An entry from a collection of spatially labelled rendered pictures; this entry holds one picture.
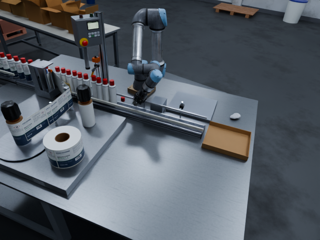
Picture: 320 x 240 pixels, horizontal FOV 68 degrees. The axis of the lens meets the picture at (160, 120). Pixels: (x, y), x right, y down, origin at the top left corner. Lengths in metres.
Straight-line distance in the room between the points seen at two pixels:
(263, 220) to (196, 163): 1.11
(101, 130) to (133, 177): 0.42
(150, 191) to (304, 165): 2.13
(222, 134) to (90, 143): 0.91
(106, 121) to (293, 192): 1.96
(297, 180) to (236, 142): 1.31
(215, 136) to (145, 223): 0.79
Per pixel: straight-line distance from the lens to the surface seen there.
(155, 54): 1.89
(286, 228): 2.50
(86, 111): 1.59
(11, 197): 2.31
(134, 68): 1.62
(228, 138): 1.73
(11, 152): 1.64
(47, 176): 1.44
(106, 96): 1.83
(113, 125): 1.67
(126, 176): 1.42
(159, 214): 1.28
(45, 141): 1.42
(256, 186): 2.64
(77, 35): 1.76
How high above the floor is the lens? 1.95
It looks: 39 degrees down
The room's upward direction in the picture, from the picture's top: 4 degrees clockwise
